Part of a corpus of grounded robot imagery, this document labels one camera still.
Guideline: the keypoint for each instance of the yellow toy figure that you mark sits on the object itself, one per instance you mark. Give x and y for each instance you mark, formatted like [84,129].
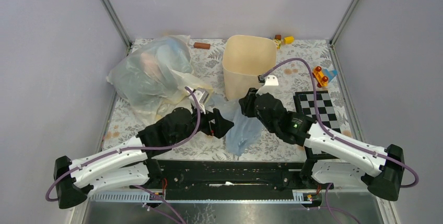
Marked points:
[277,43]

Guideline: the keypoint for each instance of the yellow toy block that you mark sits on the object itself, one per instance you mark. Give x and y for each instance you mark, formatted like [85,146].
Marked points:
[288,40]

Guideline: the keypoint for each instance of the beige plastic trash bin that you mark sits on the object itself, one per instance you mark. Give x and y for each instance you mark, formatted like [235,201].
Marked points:
[244,59]

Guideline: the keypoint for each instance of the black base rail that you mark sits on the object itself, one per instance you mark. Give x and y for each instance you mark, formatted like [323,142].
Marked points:
[229,180]

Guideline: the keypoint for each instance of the translucent white yellow trash bag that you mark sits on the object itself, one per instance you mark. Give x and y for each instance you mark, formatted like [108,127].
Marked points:
[153,78]

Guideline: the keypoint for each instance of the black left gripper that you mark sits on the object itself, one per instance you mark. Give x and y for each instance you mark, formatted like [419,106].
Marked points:
[221,126]

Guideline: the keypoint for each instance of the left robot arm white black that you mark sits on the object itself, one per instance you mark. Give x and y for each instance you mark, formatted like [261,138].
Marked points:
[123,165]

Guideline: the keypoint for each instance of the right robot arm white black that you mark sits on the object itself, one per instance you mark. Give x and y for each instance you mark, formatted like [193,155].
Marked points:
[381,169]

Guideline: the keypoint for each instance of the light blue trash bag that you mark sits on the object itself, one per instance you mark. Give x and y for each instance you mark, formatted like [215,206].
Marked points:
[246,130]

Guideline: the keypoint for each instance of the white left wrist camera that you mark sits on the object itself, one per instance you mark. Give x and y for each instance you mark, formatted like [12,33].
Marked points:
[198,98]

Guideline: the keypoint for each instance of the blue triangle toy piece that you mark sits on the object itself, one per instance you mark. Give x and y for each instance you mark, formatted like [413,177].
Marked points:
[330,74]

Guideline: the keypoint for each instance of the brown cylinder toy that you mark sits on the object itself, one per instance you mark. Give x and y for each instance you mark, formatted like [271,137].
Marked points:
[201,45]

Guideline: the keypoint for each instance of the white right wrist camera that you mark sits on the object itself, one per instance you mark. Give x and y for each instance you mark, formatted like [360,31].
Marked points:
[270,84]

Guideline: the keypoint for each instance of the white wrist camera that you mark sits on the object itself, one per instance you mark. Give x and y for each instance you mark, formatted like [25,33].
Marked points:
[270,84]
[198,98]

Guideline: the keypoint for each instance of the black white checkerboard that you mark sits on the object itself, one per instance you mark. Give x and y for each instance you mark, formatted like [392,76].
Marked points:
[304,103]

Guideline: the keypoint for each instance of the orange red toy car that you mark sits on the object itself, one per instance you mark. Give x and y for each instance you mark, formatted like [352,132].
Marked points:
[321,78]

